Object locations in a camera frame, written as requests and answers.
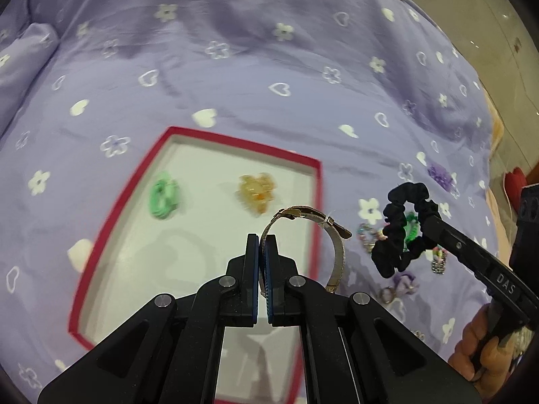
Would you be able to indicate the person's right hand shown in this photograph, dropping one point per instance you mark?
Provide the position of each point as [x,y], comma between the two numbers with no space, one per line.
[492,357]

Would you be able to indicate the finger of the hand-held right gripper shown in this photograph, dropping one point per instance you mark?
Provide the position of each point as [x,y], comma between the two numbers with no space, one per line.
[463,248]

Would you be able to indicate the metal mesh band watch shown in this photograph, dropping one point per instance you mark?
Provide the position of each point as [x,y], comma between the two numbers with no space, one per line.
[337,256]

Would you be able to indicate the red jewelry box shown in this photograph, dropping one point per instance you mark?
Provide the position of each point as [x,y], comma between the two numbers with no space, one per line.
[189,227]

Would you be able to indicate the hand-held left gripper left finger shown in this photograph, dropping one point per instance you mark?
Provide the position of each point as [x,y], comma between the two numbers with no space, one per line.
[252,269]

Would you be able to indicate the purple floral pillow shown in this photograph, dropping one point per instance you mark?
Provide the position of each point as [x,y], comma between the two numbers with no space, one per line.
[25,63]

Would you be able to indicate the purple floral blanket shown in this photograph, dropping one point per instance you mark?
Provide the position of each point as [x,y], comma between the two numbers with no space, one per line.
[252,71]

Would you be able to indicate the black scrunchie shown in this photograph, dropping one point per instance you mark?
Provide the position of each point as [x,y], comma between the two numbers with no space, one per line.
[393,219]

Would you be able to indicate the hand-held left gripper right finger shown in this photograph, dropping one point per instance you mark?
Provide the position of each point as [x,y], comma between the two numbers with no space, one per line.
[271,277]

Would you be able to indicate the red object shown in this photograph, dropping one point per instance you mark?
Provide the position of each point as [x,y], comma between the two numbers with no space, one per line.
[516,181]

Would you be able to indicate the amber hair clip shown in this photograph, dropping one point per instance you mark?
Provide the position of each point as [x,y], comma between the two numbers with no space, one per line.
[254,193]

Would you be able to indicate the purple flower hair clip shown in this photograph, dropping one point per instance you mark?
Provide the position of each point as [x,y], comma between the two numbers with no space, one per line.
[440,175]

